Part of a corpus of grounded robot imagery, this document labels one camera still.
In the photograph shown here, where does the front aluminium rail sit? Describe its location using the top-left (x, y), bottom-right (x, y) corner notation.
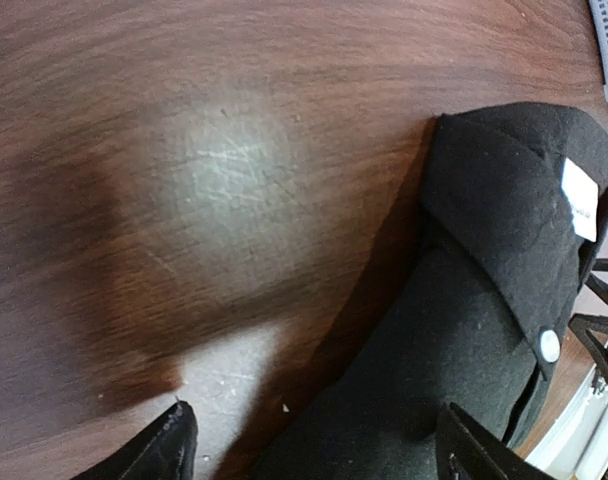
top-left (526, 368), bottom-right (608, 480)

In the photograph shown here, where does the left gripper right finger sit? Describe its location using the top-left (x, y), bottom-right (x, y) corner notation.
top-left (435, 403), bottom-right (553, 480)

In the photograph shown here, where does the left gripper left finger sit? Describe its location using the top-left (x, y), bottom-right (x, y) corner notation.
top-left (73, 400), bottom-right (198, 480)

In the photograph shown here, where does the black long sleeve shirt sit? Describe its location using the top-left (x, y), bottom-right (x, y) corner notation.
top-left (250, 102), bottom-right (608, 479)

